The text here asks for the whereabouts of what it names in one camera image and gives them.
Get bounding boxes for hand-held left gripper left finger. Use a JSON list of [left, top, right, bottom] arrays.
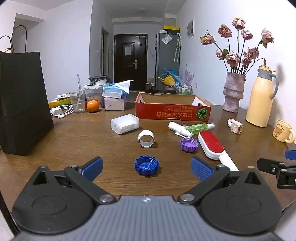
[[30, 156, 117, 205]]

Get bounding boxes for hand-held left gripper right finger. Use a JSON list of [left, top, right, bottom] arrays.
[[177, 156, 266, 205]]

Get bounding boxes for purple bottle cap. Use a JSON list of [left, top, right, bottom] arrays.
[[180, 137, 199, 152]]

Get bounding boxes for red white lint brush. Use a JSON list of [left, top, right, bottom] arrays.
[[197, 130, 240, 172]]

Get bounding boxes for green spray bottle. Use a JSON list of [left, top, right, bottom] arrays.
[[183, 123, 215, 135]]

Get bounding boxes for white tube bottle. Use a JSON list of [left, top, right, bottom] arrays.
[[168, 122, 193, 138]]

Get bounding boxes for white plug adapter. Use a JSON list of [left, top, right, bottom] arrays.
[[227, 119, 243, 134]]

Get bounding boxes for blue bottle cap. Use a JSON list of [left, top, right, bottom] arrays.
[[134, 156, 160, 177]]

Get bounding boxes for white plastic case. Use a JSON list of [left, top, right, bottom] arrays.
[[110, 114, 140, 135]]

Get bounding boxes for white tape roll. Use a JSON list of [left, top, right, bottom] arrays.
[[138, 130, 155, 148]]

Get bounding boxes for red cardboard box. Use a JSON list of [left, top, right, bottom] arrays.
[[135, 92, 211, 122]]

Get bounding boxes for yellow bear mug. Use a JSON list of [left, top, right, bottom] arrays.
[[272, 120, 296, 143]]

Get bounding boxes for orange fruit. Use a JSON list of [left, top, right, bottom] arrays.
[[87, 100, 100, 113]]

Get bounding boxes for yellow thermos jug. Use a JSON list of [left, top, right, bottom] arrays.
[[245, 65, 279, 127]]

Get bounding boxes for clear drinking glass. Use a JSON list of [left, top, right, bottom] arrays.
[[69, 91, 86, 113]]

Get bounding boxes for pale purple tissue pack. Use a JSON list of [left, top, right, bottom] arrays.
[[104, 96, 127, 111]]

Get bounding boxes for clear plastic food container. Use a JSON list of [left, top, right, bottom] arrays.
[[84, 84, 104, 108]]

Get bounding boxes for yellow packet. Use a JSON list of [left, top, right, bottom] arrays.
[[48, 97, 72, 108]]

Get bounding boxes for blue tissue pack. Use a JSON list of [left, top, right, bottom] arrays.
[[102, 79, 134, 100]]

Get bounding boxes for pink textured vase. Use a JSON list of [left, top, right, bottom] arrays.
[[223, 71, 245, 113]]

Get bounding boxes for trolley with bottles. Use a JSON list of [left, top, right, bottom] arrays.
[[173, 84, 193, 95]]

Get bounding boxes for white straw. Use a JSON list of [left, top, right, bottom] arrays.
[[77, 74, 83, 103]]

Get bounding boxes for black device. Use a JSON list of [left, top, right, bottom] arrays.
[[88, 75, 112, 86]]

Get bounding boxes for purple feather decoration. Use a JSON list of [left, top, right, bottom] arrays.
[[184, 64, 195, 86]]

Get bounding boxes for black paper bag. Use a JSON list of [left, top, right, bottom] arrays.
[[0, 25, 54, 156]]

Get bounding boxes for dark brown entrance door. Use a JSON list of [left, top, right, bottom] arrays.
[[114, 34, 148, 91]]

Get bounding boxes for dried pink roses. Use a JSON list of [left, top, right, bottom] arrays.
[[200, 17, 275, 76]]

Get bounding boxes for grey refrigerator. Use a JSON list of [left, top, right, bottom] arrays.
[[154, 32, 181, 90]]

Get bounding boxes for white folded umbrella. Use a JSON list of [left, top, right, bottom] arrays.
[[174, 33, 181, 62]]

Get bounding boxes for yellow black box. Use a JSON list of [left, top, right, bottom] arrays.
[[163, 25, 181, 33]]

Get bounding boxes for white charger cable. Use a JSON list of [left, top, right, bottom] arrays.
[[54, 105, 75, 120]]

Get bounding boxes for side doorway frame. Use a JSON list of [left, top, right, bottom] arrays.
[[101, 26, 110, 77]]

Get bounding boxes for framed wall picture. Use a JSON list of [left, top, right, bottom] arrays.
[[187, 19, 195, 39]]

